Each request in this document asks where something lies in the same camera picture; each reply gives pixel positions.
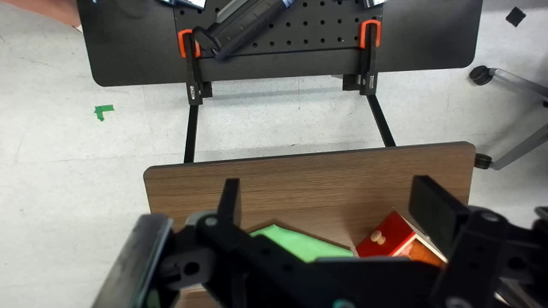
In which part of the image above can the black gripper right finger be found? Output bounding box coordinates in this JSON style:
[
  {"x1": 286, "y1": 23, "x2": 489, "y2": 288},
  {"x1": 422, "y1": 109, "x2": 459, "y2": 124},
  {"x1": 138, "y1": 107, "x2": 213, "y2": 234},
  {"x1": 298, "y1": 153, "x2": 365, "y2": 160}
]
[{"x1": 408, "y1": 174, "x2": 548, "y2": 308}]

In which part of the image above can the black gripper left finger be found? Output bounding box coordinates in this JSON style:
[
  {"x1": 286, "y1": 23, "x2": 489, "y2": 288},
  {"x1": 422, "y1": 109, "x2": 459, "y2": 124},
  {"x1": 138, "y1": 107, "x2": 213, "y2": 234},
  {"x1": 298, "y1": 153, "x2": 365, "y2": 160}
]
[{"x1": 194, "y1": 177, "x2": 314, "y2": 308}]

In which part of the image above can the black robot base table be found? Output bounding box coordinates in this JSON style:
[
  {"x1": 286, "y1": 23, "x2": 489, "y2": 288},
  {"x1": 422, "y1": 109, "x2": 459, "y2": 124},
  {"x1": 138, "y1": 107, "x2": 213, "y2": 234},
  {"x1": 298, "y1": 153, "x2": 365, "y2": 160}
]
[{"x1": 76, "y1": 0, "x2": 485, "y2": 88}]

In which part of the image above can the red wooden drawer box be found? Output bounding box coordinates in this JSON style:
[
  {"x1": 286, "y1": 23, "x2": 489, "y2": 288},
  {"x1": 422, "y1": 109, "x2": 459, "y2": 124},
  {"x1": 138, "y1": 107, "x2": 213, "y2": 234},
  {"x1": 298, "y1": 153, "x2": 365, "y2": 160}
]
[{"x1": 355, "y1": 208, "x2": 449, "y2": 270}]

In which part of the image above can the green block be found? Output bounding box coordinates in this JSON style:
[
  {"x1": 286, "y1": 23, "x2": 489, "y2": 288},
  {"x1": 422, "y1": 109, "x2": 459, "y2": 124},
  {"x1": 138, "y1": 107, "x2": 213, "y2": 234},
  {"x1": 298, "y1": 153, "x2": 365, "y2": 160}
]
[{"x1": 249, "y1": 222, "x2": 358, "y2": 265}]

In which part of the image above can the brown wooden table top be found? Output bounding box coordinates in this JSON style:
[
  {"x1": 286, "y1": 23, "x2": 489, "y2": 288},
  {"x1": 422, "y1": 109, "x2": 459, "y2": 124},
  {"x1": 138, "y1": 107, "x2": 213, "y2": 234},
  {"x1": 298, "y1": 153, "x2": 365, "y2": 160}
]
[{"x1": 143, "y1": 140, "x2": 478, "y2": 308}]

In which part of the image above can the office chair base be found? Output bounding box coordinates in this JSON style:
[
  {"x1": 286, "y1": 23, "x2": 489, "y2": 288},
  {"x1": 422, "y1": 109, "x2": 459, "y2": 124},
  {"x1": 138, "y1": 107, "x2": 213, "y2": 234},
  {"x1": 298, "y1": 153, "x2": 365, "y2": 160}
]
[{"x1": 468, "y1": 63, "x2": 548, "y2": 172}]

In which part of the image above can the green floor tape mark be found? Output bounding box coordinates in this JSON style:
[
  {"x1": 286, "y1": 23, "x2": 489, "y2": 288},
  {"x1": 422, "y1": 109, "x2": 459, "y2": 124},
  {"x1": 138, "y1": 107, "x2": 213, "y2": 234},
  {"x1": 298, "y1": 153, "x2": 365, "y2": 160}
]
[{"x1": 93, "y1": 102, "x2": 117, "y2": 123}]

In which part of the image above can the orange black bar clamp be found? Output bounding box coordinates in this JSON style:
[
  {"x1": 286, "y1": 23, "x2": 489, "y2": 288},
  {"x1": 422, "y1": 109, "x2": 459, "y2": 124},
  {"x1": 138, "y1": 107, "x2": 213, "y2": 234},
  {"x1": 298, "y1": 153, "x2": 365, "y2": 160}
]
[
  {"x1": 341, "y1": 16, "x2": 384, "y2": 95},
  {"x1": 177, "y1": 23, "x2": 215, "y2": 107}
]

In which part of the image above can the black grey handheld device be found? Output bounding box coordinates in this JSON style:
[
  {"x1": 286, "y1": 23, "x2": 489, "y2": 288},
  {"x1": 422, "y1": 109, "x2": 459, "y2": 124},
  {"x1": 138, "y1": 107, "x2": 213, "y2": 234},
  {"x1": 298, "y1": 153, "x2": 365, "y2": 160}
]
[{"x1": 194, "y1": 0, "x2": 295, "y2": 61}]

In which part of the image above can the black perforated mounting board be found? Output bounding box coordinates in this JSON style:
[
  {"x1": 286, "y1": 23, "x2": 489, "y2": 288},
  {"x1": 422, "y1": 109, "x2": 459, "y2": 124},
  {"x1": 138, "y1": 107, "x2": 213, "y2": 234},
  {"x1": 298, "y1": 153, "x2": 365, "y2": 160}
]
[{"x1": 170, "y1": 0, "x2": 386, "y2": 57}]

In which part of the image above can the black metal table frame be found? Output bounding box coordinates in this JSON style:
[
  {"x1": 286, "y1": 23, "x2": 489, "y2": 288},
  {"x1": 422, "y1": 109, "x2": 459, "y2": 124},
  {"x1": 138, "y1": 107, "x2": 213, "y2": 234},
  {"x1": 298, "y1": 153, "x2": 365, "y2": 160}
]
[{"x1": 182, "y1": 92, "x2": 398, "y2": 164}]

